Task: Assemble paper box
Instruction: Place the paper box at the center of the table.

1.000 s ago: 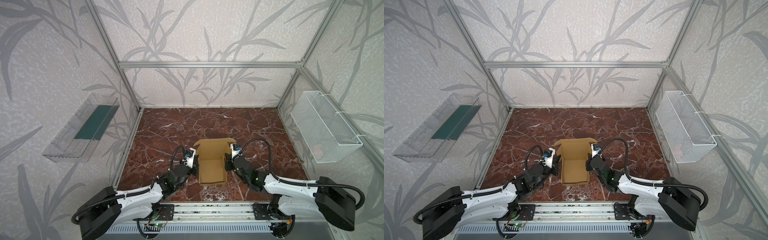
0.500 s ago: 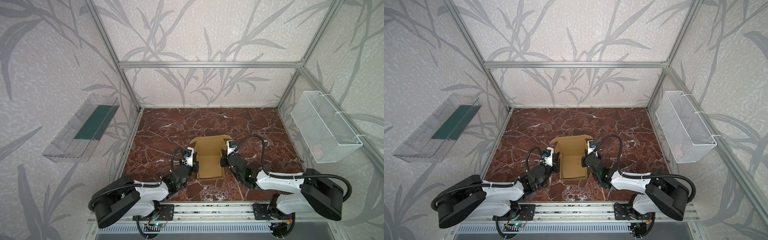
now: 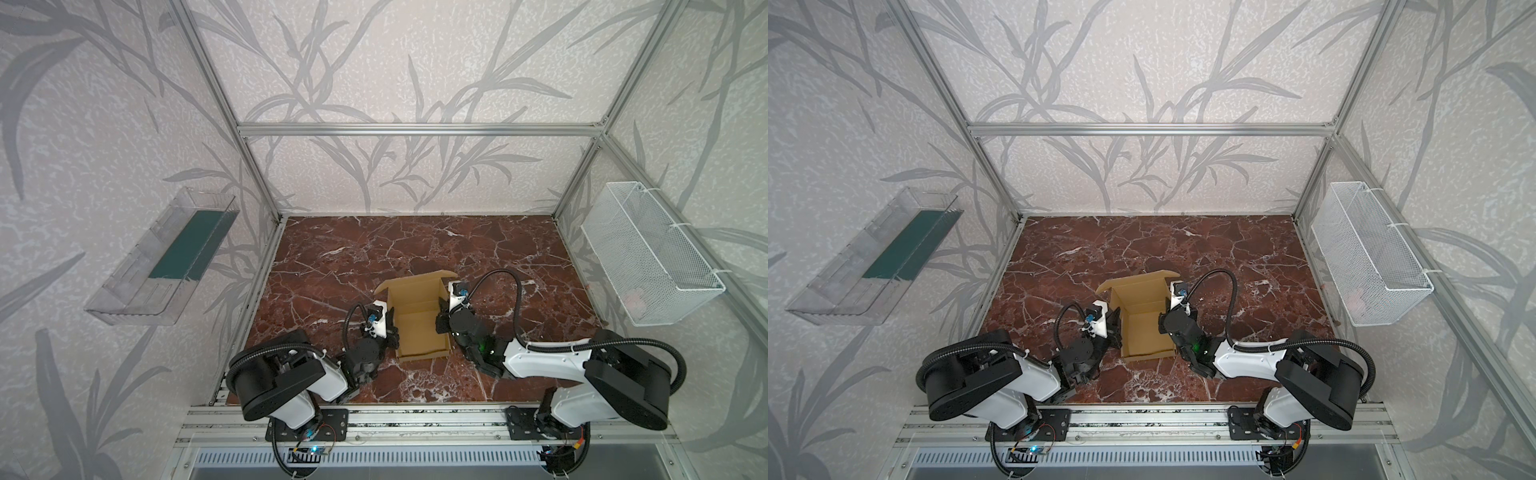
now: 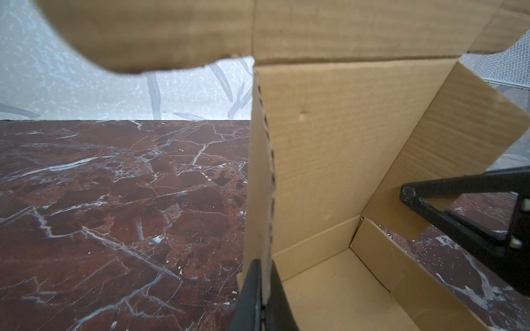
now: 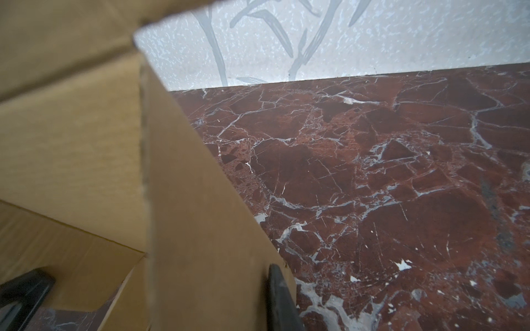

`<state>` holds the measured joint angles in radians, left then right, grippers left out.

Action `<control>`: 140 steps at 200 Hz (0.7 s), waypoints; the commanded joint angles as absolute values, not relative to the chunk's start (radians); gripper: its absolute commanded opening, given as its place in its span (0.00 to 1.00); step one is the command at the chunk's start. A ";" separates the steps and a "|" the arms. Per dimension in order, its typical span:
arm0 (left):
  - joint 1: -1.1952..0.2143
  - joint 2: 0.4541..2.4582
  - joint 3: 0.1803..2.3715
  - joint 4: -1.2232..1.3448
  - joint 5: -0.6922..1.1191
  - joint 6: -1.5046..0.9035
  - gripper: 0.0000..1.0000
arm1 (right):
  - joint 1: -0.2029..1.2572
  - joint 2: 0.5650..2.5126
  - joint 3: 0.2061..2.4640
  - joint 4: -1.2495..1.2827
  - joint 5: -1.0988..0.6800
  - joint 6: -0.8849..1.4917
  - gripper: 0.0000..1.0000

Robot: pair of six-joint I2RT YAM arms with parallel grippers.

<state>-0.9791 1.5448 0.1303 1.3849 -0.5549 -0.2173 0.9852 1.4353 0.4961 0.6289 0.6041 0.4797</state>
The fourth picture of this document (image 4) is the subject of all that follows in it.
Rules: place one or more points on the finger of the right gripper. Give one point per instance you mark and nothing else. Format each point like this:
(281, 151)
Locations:
(507, 255)

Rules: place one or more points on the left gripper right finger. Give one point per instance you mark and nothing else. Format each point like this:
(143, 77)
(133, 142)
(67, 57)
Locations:
(277, 312)

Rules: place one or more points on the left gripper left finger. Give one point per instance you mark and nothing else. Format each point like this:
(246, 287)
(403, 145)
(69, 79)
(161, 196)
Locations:
(248, 312)

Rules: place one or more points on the brown cardboard box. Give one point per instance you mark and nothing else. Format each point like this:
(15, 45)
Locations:
(351, 100)

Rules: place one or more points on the white wire mesh basket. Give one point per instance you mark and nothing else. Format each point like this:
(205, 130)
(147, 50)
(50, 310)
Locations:
(508, 68)

